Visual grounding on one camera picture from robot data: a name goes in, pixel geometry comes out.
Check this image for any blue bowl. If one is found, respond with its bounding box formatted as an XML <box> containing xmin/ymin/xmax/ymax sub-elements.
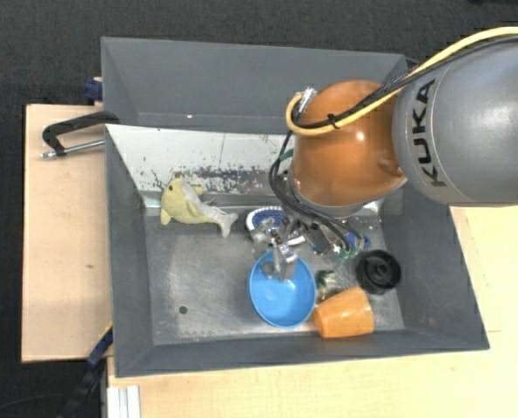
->
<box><xmin>247</xmin><ymin>250</ymin><xmax>318</xmax><ymax>328</ymax></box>

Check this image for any blue and white patterned cup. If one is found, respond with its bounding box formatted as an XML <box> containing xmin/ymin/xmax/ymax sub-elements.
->
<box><xmin>246</xmin><ymin>206</ymin><xmax>286</xmax><ymax>259</ymax></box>

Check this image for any grey metal bin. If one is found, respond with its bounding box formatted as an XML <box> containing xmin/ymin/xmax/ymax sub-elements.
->
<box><xmin>99</xmin><ymin>36</ymin><xmax>491</xmax><ymax>379</ymax></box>

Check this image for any small dark green toy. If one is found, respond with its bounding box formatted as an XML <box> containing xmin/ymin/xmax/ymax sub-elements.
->
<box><xmin>315</xmin><ymin>269</ymin><xmax>340</xmax><ymax>302</ymax></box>

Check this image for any orange cup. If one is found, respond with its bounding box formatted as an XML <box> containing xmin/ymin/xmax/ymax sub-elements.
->
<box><xmin>312</xmin><ymin>285</ymin><xmax>376</xmax><ymax>340</ymax></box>

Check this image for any pale brown flat board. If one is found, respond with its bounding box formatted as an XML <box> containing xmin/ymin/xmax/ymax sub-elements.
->
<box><xmin>21</xmin><ymin>104</ymin><xmax>114</xmax><ymax>364</ymax></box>

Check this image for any black round cap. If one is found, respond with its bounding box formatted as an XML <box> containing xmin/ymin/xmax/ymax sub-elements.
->
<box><xmin>355</xmin><ymin>249</ymin><xmax>402</xmax><ymax>296</ymax></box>

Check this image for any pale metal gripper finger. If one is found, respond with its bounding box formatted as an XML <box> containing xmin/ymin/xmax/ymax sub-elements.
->
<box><xmin>271</xmin><ymin>232</ymin><xmax>286</xmax><ymax>279</ymax></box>
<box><xmin>282</xmin><ymin>244</ymin><xmax>299</xmax><ymax>283</ymax></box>

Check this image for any yellow and grey toy fish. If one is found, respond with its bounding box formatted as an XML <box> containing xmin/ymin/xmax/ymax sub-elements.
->
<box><xmin>159</xmin><ymin>177</ymin><xmax>239</xmax><ymax>239</ymax></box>

